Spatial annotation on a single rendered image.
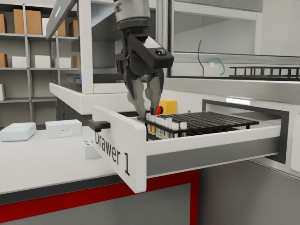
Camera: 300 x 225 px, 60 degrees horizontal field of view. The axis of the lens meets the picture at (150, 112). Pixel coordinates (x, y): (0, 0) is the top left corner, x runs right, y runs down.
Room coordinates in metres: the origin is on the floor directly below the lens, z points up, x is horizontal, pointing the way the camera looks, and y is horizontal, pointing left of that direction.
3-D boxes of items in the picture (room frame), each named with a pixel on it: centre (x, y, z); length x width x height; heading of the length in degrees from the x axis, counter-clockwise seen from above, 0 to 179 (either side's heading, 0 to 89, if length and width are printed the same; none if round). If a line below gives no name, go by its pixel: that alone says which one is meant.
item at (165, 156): (0.61, -0.11, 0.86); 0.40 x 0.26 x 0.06; 115
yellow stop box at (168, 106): (0.94, -0.06, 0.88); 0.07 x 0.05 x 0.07; 25
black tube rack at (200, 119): (0.60, -0.11, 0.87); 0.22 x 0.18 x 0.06; 115
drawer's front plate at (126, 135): (0.52, 0.08, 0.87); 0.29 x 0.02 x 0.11; 25
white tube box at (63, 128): (1.03, 0.35, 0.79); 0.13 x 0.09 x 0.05; 118
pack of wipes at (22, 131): (1.00, 0.51, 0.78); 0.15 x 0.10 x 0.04; 11
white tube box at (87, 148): (0.79, 0.15, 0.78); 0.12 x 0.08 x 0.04; 113
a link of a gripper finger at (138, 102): (0.60, 0.04, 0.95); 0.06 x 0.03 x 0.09; 29
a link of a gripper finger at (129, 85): (0.57, 0.03, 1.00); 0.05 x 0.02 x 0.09; 119
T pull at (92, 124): (0.51, 0.10, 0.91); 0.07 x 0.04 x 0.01; 25
